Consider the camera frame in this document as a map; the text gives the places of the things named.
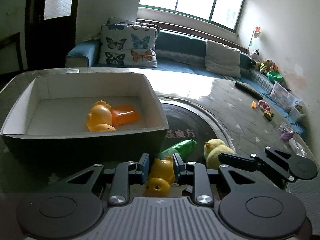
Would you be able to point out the white cardboard box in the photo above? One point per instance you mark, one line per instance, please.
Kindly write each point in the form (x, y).
(46, 127)

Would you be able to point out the orange rubber duck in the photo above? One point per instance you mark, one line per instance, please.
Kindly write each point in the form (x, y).
(160, 178)
(99, 118)

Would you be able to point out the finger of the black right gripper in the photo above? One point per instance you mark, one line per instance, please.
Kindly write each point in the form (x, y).
(238, 161)

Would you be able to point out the butterfly print pillow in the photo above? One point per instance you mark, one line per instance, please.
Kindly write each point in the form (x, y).
(128, 44)

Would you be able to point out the dark wooden door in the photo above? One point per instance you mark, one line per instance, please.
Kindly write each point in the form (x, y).
(49, 32)

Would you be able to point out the grey cushion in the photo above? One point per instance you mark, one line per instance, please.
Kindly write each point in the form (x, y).
(222, 59)

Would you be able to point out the clear plastic storage box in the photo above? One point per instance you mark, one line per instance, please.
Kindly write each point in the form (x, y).
(283, 97)

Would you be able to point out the green bowl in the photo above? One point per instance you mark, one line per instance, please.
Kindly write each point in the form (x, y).
(275, 76)

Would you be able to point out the stuffed toys pile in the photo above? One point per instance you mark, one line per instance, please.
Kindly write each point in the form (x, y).
(264, 66)

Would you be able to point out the yellow plush chick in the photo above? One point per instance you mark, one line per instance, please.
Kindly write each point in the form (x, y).
(212, 149)

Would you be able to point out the pink toy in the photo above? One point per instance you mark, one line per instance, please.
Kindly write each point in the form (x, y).
(264, 106)

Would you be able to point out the blue sofa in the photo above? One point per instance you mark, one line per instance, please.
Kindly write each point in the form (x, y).
(182, 53)

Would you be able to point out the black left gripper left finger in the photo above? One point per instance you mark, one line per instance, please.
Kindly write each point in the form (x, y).
(127, 174)

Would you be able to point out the small toy car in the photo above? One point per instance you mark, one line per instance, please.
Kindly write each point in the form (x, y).
(268, 115)

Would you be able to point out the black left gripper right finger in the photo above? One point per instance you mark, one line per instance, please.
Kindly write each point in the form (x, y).
(195, 176)

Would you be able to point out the black remote control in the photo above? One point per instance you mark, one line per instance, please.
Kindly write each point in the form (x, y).
(248, 90)

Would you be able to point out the round dark floor mat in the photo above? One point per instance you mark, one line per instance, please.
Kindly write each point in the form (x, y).
(190, 121)

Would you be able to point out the orange plastic scoop toy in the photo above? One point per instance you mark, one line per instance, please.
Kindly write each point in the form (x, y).
(124, 114)

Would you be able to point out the small orange toy block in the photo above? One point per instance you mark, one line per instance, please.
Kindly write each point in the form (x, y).
(254, 105)

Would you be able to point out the green plastic toy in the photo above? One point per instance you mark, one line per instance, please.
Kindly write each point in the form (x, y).
(183, 148)

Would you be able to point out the orange rubber duck in box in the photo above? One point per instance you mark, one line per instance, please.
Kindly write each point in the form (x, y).
(99, 118)

